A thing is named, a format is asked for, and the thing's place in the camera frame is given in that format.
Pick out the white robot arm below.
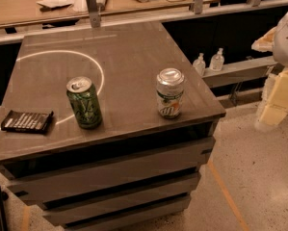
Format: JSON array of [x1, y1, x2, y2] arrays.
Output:
[[251, 12, 288, 67]]

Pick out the white silver soda can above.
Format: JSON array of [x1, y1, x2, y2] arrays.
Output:
[[156, 68, 184, 118]]

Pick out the green 7up soda can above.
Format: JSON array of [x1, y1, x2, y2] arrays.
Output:
[[66, 76, 102, 129]]

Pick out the grey drawer cabinet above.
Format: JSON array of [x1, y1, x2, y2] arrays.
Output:
[[0, 22, 225, 231]]

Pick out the left clear sanitizer bottle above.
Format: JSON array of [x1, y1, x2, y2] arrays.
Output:
[[193, 53, 206, 76]]

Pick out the clear sanitizer bottle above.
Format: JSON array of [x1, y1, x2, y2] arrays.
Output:
[[209, 48, 224, 71], [193, 53, 206, 76]]

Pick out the right clear sanitizer bottle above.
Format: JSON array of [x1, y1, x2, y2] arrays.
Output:
[[209, 48, 224, 71]]

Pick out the white paper sheets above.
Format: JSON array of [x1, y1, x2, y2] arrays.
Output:
[[38, 0, 79, 10]]

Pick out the black snack bar packet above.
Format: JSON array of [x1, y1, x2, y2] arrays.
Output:
[[1, 110, 54, 134]]

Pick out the yellow foam block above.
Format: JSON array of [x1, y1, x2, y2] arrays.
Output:
[[254, 68, 288, 132]]

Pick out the grey metal bracket post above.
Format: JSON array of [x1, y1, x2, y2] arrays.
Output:
[[86, 0, 100, 28]]

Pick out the grey metal rail beam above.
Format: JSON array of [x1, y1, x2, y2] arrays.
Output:
[[202, 56, 276, 88]]

